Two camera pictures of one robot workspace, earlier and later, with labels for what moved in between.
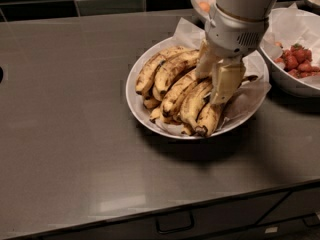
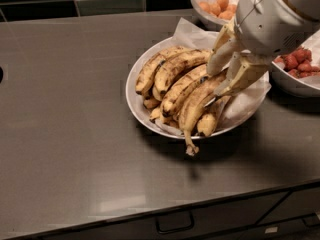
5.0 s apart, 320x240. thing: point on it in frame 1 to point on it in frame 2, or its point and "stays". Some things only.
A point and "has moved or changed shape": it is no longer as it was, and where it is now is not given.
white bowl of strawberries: (290, 50) stays
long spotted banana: (191, 102) has moved or changed shape
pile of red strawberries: (297, 61) stays
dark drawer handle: (175, 222) stays
